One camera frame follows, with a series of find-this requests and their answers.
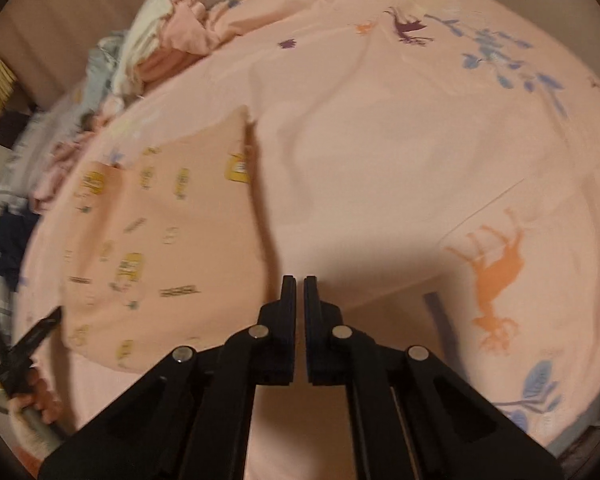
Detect person's left hand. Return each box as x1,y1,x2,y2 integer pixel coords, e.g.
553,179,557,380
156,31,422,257
10,366,63,426

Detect pink duck-print garment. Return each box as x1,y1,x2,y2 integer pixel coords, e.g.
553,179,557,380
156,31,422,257
60,105,281,373

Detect pile of pink cream clothes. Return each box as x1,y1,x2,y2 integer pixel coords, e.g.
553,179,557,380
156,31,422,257
112,0,251,96

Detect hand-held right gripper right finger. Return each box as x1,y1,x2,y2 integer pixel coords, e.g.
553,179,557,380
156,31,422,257
302,275,566,480

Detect navy garment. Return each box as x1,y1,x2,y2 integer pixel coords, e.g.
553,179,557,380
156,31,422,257
0,210,38,291

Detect pink animal-print blanket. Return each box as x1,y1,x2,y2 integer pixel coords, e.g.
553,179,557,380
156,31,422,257
10,0,600,480

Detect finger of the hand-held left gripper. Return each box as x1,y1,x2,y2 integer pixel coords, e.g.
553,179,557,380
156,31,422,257
9,306,63,361

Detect pink fleece garment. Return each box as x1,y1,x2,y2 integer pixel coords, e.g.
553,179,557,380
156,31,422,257
135,0,223,83

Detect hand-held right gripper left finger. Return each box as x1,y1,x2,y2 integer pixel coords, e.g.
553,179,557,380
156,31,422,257
37,274,297,480

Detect grey garment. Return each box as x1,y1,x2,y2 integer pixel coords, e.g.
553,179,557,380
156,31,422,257
82,30,131,96

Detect black cloth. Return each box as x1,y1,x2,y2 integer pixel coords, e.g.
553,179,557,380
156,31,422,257
0,105,36,143

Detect crumpled pink garment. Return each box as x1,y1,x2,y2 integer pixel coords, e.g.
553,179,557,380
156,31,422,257
32,110,116,211

